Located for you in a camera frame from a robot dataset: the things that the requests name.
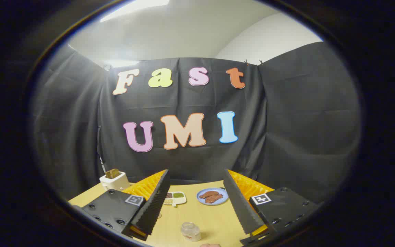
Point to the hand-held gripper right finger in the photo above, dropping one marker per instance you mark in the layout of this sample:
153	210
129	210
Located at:
238	202

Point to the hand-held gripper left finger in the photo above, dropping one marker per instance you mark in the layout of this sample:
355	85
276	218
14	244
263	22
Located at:
154	202

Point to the clear plastic bottle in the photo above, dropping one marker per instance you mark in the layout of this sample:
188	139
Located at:
190	232

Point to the white divided seed dish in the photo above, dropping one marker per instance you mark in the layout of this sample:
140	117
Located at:
177	198

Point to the brown meat piece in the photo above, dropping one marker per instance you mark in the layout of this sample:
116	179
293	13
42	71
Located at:
208	194
214	198

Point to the light wooden table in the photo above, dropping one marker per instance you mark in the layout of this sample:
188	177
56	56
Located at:
214	219

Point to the light blue plate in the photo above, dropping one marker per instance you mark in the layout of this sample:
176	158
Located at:
201	200

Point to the white toaster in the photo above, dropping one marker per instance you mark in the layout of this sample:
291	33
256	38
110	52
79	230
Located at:
115	183

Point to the brown toast slice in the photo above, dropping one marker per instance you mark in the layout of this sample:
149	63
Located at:
112	173

